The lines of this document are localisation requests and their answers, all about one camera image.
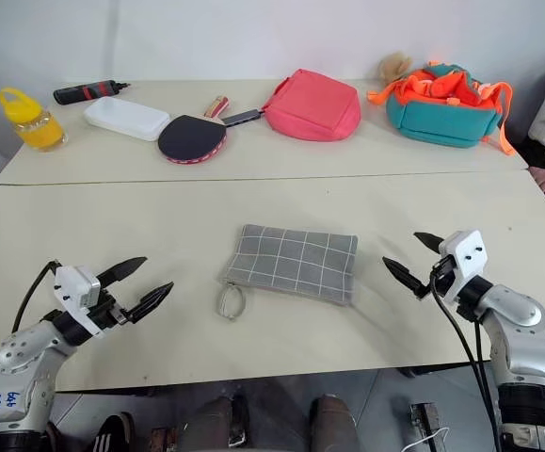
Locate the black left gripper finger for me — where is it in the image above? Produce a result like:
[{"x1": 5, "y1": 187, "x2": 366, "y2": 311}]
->
[
  {"x1": 96, "y1": 256, "x2": 149, "y2": 289},
  {"x1": 123, "y1": 281, "x2": 176, "y2": 325}
]

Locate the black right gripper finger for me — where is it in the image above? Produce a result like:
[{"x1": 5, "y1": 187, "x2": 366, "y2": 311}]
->
[
  {"x1": 413, "y1": 231, "x2": 445, "y2": 256},
  {"x1": 381, "y1": 256, "x2": 429, "y2": 299}
]

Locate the teal and orange backpack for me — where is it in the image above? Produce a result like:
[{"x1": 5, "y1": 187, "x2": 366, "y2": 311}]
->
[{"x1": 366, "y1": 60, "x2": 519, "y2": 157}]

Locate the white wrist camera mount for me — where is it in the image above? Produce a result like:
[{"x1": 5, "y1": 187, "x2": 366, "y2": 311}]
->
[
  {"x1": 53, "y1": 265, "x2": 113, "y2": 336},
  {"x1": 436, "y1": 230, "x2": 490, "y2": 303}
]

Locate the grey USB hub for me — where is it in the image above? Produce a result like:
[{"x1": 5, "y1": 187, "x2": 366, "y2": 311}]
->
[{"x1": 222, "y1": 108, "x2": 266, "y2": 129}]

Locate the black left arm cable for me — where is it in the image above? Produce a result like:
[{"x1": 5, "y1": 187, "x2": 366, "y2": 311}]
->
[{"x1": 11, "y1": 259, "x2": 62, "y2": 331}]

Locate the black and red table tennis paddle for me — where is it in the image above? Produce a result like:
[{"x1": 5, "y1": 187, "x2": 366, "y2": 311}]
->
[{"x1": 157, "y1": 95, "x2": 232, "y2": 167}]

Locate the black shoe with white stripes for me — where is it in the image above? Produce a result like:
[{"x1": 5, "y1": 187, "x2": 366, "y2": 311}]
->
[{"x1": 92, "y1": 412, "x2": 136, "y2": 452}]

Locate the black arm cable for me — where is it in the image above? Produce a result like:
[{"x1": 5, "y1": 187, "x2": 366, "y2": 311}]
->
[
  {"x1": 430, "y1": 276, "x2": 506, "y2": 452},
  {"x1": 11, "y1": 259, "x2": 62, "y2": 331}
]

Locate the white cable under table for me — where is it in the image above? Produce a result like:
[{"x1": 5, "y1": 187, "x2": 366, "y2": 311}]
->
[{"x1": 402, "y1": 428, "x2": 448, "y2": 452}]

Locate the yellow-lidded jar of orange liquid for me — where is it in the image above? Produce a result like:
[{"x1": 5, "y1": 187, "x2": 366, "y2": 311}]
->
[{"x1": 0, "y1": 87, "x2": 69, "y2": 153}]

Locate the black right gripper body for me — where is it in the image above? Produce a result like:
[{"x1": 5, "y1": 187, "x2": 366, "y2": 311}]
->
[{"x1": 429, "y1": 253, "x2": 457, "y2": 299}]

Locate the grey checked zipper pouch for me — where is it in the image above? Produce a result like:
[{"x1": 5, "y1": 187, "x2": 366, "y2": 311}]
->
[{"x1": 215, "y1": 224, "x2": 361, "y2": 323}]

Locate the white rectangular plastic box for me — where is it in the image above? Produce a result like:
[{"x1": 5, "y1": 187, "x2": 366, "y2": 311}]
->
[{"x1": 83, "y1": 96, "x2": 172, "y2": 142}]

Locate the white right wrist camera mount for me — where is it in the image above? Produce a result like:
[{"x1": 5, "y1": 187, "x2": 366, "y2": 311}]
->
[{"x1": 436, "y1": 230, "x2": 490, "y2": 303}]

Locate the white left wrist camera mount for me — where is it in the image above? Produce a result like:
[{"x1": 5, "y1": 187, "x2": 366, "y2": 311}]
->
[{"x1": 53, "y1": 265, "x2": 113, "y2": 336}]

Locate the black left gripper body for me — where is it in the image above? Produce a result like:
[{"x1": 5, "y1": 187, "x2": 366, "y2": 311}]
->
[{"x1": 88, "y1": 286, "x2": 130, "y2": 331}]

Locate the metal bracket under table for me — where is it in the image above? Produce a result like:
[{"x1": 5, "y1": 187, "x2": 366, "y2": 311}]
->
[{"x1": 408, "y1": 402, "x2": 448, "y2": 452}]

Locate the pink fabric pouch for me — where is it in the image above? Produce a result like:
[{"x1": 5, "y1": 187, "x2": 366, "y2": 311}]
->
[{"x1": 263, "y1": 68, "x2": 363, "y2": 143}]

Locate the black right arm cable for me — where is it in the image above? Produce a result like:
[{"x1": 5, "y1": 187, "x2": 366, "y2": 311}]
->
[{"x1": 430, "y1": 276, "x2": 506, "y2": 452}]

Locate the black and red marker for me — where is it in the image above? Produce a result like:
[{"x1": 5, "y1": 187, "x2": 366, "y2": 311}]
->
[{"x1": 53, "y1": 79, "x2": 133, "y2": 106}]

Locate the beige fluffy plush toy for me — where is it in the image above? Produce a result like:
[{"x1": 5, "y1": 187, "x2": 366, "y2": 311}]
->
[{"x1": 376, "y1": 52, "x2": 415, "y2": 87}]

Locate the dark rounded shape under table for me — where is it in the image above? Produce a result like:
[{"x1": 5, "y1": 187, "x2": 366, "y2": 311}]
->
[
  {"x1": 308, "y1": 394, "x2": 359, "y2": 452},
  {"x1": 180, "y1": 394, "x2": 250, "y2": 452}
]

